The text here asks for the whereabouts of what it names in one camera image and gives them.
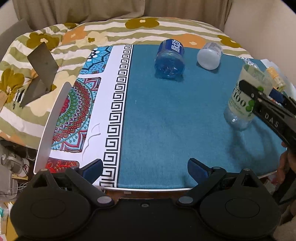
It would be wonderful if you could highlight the green apple label cup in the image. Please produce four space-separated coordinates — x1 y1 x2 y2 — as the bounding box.
224 64 273 131

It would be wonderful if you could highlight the yellow label clear cup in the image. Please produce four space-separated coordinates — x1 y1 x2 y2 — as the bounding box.
266 67 286 93

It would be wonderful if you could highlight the white translucent bottle cup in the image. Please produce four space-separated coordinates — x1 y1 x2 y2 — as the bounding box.
197 42 223 70

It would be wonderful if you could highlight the blue plastic bottle cup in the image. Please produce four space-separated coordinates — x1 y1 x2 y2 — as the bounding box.
154 39 185 80

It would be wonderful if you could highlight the person's right hand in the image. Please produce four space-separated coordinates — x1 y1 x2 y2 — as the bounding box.
273 141 296 188

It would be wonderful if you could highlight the white paper sheet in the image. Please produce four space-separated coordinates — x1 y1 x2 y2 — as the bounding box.
260 59 280 70

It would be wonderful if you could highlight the floor clutter pile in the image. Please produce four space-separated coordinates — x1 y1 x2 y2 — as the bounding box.
1 138 37 240

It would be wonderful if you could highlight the teal patterned mat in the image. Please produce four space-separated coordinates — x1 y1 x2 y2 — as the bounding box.
50 45 283 189

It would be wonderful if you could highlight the grey folding stand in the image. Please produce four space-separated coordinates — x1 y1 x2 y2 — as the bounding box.
20 43 59 108

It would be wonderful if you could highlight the floral striped quilt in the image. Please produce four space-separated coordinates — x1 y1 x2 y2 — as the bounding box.
1 17 250 149

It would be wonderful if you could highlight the beige curtain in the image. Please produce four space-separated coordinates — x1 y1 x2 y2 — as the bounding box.
13 0 232 30

